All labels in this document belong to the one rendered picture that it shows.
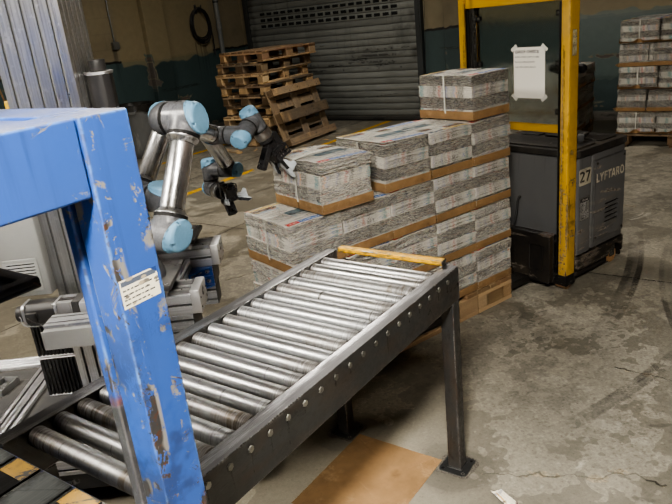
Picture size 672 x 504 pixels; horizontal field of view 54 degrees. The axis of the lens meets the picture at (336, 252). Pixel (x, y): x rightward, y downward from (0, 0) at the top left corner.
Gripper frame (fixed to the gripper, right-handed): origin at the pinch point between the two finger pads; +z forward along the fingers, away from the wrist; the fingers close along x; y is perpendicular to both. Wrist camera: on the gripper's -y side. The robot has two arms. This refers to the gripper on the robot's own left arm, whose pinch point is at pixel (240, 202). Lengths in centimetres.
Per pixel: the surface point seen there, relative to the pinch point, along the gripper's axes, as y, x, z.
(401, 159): 12, 65, 42
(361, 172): 12, 38, 45
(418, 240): -30, 71, 42
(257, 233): -11.0, -2.5, 17.8
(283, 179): 10.2, 14.9, 17.3
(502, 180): -15, 136, 39
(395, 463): -85, -4, 107
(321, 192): 8.2, 16.0, 46.1
